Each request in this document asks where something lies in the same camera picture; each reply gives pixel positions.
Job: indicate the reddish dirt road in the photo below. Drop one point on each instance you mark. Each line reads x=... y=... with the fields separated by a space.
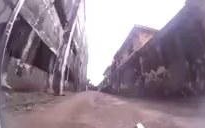
x=100 y=113

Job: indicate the robot's own part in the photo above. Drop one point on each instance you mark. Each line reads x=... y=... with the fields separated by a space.
x=139 y=126

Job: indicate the grey weathered concrete building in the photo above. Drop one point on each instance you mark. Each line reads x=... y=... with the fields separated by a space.
x=40 y=20

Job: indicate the grey rubble strip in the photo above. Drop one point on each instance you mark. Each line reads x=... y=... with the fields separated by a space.
x=26 y=104

